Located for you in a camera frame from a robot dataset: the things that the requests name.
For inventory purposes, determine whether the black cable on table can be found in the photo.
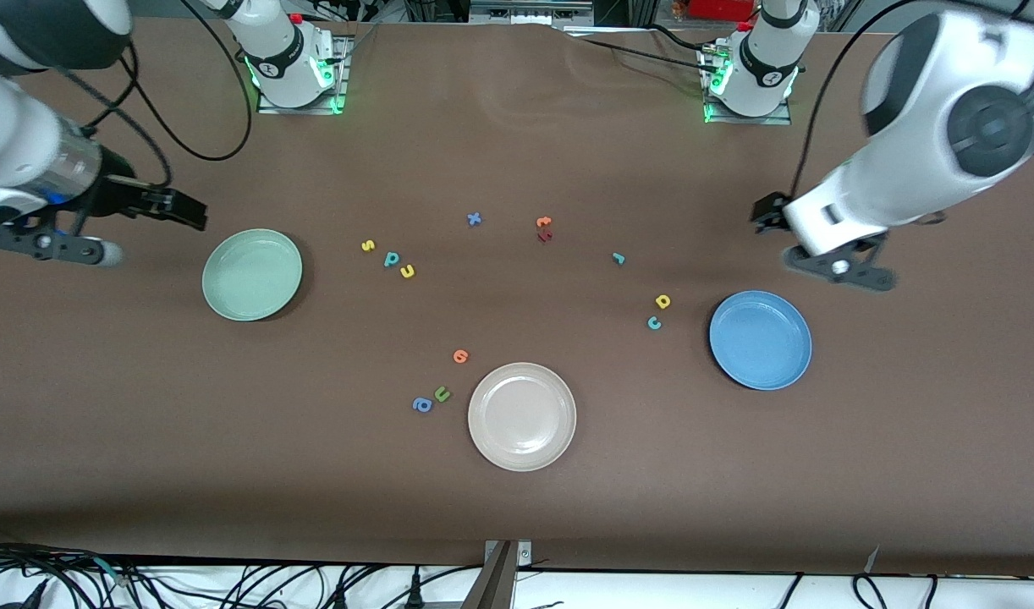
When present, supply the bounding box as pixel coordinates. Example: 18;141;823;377
564;24;725;75

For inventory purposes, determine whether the red box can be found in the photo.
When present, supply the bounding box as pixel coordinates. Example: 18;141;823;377
689;0;756;23

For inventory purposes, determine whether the beige plate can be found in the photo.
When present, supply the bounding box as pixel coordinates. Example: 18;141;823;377
467;362;578;472

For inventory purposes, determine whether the blue plate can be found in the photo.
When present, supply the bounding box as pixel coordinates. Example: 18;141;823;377
708;290;813;392

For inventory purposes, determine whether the green plate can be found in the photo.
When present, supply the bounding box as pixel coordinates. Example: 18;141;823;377
201;228;304;322

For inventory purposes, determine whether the metal table bracket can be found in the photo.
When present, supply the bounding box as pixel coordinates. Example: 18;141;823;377
460;539;533;609

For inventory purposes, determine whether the black looped cable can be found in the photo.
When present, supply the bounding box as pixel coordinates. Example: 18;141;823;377
851;573;894;609

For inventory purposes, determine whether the long black arm cable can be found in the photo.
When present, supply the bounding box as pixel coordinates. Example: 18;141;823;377
126;0;254;162
789;0;945;202

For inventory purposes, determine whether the grey metal box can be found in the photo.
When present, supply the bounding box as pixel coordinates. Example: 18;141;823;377
469;0;596;26

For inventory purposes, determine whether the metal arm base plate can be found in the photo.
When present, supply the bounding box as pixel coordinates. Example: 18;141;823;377
256;34;349;116
701;47;794;126

